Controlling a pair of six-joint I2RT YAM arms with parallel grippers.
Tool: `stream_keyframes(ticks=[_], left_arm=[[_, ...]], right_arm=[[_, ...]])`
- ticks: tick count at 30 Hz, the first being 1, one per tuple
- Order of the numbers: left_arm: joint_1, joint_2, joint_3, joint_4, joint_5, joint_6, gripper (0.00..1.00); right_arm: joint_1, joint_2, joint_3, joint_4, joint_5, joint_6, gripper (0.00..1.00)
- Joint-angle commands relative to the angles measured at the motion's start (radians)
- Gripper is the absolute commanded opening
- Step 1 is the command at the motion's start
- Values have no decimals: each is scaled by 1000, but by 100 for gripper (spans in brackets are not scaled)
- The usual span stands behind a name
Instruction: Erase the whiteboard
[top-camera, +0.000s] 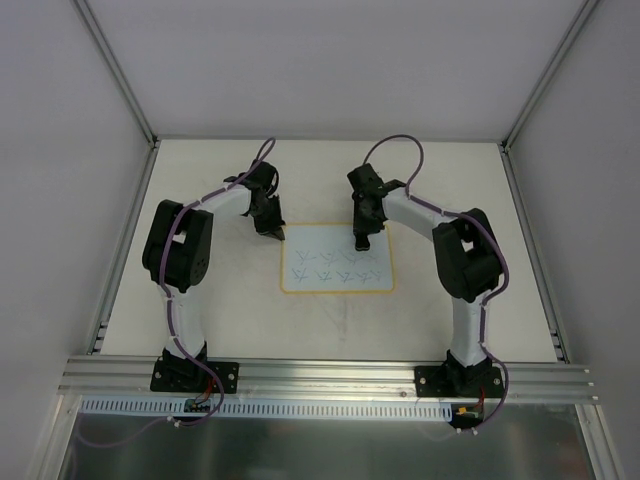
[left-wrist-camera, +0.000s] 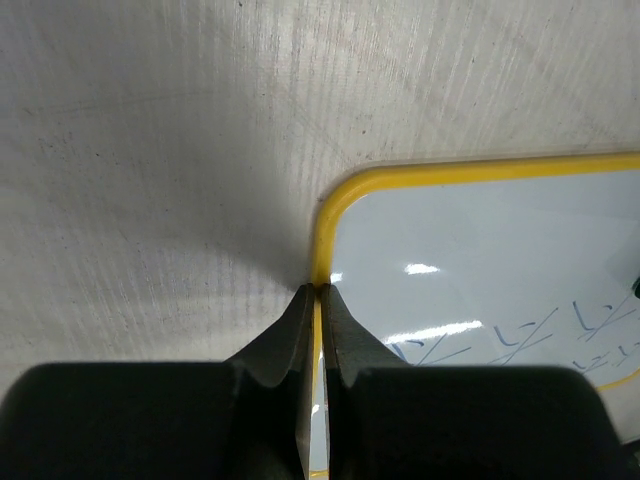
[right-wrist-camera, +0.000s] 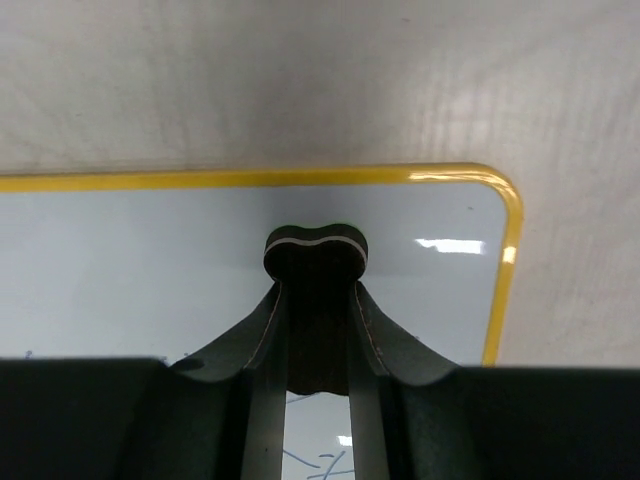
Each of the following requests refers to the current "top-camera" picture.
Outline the black whiteboard eraser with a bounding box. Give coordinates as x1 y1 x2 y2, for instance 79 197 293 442
355 234 371 252

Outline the yellow framed whiteboard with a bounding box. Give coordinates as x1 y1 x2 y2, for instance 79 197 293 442
280 223 395 294

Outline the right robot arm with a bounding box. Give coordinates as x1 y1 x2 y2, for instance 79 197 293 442
347 164 508 397

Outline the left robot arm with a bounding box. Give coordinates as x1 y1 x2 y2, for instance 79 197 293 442
142 160 285 393

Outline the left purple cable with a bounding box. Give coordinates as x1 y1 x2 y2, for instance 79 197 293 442
74 137 277 449

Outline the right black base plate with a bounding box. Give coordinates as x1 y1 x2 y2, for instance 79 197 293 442
414 364 505 399

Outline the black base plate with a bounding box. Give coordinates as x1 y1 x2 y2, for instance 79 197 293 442
414 364 505 399
150 355 240 394

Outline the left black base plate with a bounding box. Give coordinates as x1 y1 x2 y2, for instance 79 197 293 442
150 355 240 394

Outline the white slotted cable duct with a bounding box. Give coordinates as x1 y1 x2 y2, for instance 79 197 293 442
79 396 453 423

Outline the left aluminium frame post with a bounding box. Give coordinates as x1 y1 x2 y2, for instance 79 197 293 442
71 0 157 147

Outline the aluminium frame post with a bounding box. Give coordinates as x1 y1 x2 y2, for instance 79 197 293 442
501 0 601 153
71 0 157 147

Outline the aluminium mounting rail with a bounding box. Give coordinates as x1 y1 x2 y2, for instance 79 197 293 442
57 355 601 404

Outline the right aluminium frame post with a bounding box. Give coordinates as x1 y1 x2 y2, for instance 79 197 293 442
501 0 601 153

